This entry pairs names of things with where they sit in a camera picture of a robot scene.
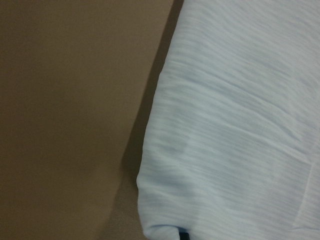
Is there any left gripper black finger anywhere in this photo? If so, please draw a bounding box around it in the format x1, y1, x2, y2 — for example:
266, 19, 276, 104
179, 232, 190, 240

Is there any light blue button shirt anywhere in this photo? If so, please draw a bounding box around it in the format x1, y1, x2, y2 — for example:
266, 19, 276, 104
137, 0, 320, 240

